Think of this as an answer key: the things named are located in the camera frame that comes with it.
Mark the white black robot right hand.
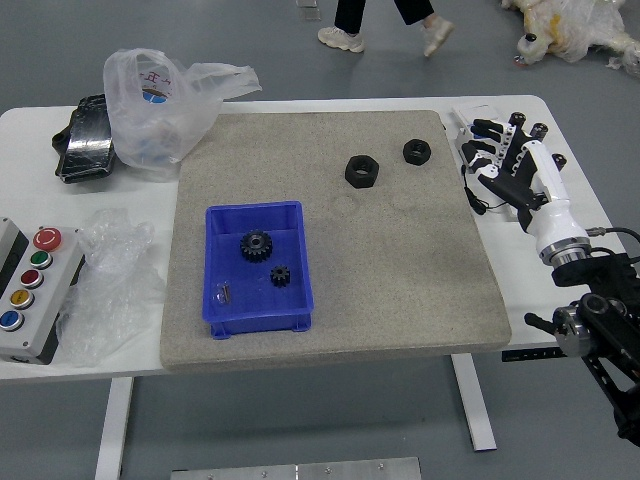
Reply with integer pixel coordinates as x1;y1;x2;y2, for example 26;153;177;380
459;117;590;252

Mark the small black gear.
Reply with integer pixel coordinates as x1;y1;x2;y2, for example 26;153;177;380
269;264;294;290

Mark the large black gear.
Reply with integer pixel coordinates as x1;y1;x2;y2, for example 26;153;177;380
239;229;274;264

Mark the small black hex nut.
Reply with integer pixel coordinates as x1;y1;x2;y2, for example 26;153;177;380
402;139;433;166

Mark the big black hex nut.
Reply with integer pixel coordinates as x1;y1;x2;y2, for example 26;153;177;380
343;154;382;189

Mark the blue plastic box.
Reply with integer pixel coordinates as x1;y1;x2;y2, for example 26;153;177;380
201;200;316;341

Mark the grey push-button control box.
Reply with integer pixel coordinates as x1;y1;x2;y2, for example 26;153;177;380
0;216;86;365

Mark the white power socket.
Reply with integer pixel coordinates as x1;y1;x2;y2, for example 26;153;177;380
494;199;522;222

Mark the white circuit breaker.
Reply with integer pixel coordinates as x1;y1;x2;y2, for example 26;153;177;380
452;103;499;164

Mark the plush toy in plastic wrap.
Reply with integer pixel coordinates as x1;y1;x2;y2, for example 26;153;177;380
501;0;640;76

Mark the black table control panel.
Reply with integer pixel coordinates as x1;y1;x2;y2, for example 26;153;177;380
502;348;566;362

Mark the beige sneaker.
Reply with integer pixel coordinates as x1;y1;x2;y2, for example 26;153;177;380
419;16;456;58
317;26;366;54

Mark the grey-brown mat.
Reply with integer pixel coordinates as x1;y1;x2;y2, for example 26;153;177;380
159;109;514;372

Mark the person's leg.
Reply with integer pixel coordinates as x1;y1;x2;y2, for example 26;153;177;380
393;0;435;26
333;0;369;36

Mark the white table leg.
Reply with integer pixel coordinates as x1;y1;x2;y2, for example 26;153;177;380
449;353;498;453
93;375;135;480

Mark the grey metal plate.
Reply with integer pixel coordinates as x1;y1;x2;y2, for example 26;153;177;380
170;456;422;480

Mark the white translucent plastic bag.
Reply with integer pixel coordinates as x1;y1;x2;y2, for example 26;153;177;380
103;47;264;182

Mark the crumpled clear bubble wrap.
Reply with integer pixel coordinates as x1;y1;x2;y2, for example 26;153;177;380
55;207;168;369

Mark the black device in plastic wrap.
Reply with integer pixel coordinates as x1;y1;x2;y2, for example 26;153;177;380
49;93;119;185

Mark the black adapter cord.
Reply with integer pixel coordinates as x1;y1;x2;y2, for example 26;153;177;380
460;164;511;217

